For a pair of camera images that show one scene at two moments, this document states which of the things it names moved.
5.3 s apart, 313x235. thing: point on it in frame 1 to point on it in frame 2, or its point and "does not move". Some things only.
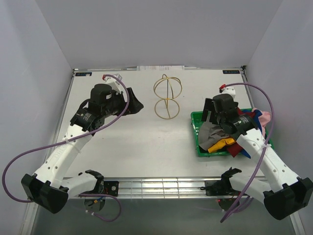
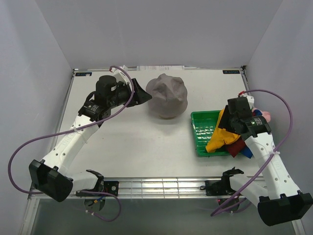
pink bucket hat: x=264 y=119 does not move
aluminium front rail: x=161 y=186 does not move
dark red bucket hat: x=234 y=149 does not move
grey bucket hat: x=209 y=133 to x=167 y=96
